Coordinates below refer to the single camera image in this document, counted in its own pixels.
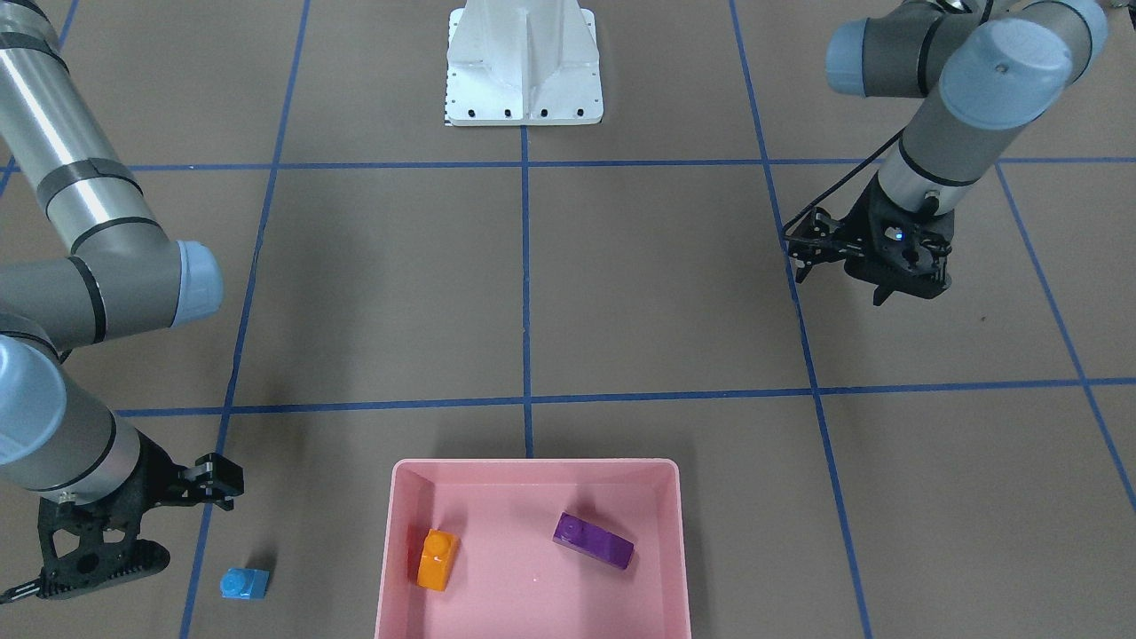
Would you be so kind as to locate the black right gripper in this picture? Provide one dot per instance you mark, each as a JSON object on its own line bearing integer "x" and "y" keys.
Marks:
{"x": 158, "y": 480}

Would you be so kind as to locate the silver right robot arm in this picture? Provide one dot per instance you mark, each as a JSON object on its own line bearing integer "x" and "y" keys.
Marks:
{"x": 94, "y": 474}

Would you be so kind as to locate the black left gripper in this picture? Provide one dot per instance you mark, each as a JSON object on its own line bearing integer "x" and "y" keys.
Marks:
{"x": 854, "y": 232}

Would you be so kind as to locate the white camera stand base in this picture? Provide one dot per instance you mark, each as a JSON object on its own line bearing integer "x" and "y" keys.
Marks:
{"x": 522, "y": 63}

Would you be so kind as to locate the pink plastic box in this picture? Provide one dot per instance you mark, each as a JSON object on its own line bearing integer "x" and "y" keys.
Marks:
{"x": 510, "y": 579}

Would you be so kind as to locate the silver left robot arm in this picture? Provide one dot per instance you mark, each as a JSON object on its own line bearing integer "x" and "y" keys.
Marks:
{"x": 982, "y": 74}

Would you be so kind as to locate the orange toy block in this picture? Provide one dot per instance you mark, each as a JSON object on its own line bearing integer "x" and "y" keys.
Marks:
{"x": 438, "y": 556}

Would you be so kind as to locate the purple toy block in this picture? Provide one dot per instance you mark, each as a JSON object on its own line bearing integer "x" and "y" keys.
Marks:
{"x": 593, "y": 541}

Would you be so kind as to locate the small blue toy block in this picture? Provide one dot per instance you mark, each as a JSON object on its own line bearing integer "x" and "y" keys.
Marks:
{"x": 244, "y": 584}

